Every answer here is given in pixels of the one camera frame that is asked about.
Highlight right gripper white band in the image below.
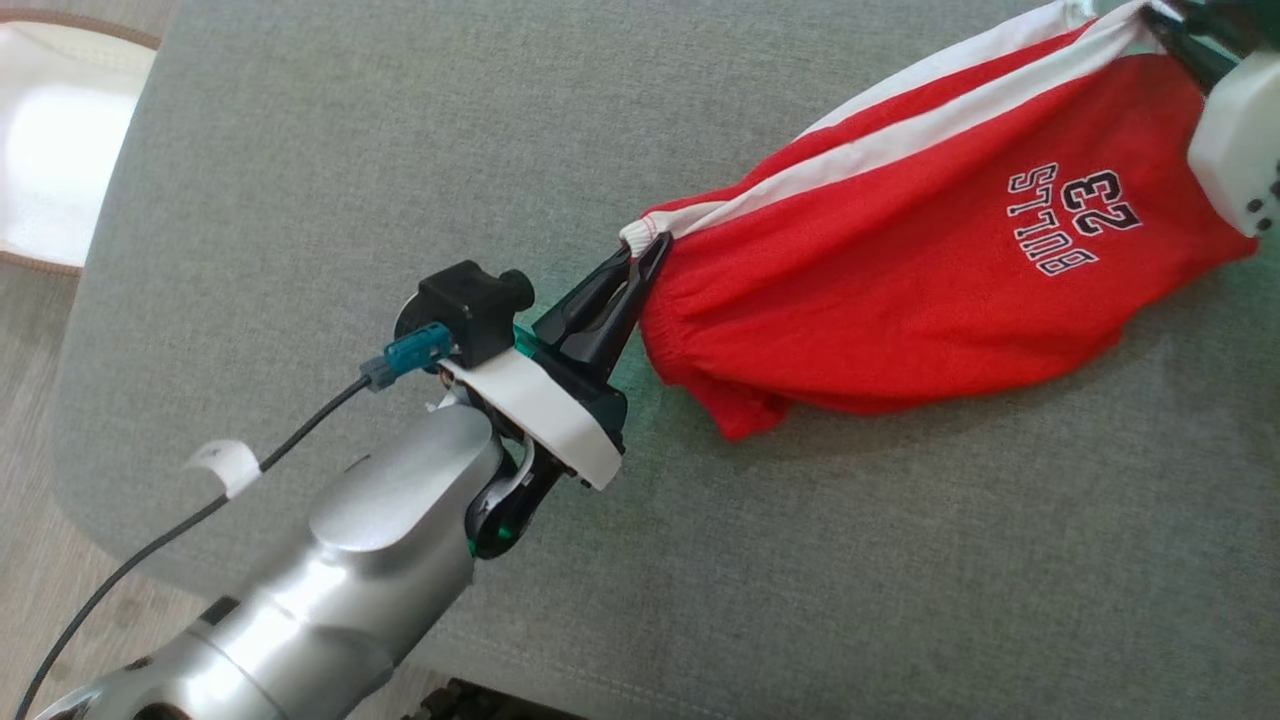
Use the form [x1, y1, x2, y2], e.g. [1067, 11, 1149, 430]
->
[1140, 0, 1280, 239]

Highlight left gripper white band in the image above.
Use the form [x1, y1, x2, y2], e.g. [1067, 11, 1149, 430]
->
[438, 232, 674, 563]

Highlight red shorts with white stripe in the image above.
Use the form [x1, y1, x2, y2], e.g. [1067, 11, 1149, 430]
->
[618, 0, 1260, 442]

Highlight grey fabric sofa seat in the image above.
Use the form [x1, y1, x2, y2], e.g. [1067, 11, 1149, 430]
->
[50, 0, 1280, 720]

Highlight white round rug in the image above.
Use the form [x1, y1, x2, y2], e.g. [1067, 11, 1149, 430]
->
[0, 9, 163, 278]

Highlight white cable clip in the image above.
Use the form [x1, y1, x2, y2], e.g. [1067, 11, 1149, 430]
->
[184, 439, 264, 500]

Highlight black cable with teal connector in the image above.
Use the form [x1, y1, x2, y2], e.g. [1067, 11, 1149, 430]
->
[14, 321, 454, 720]

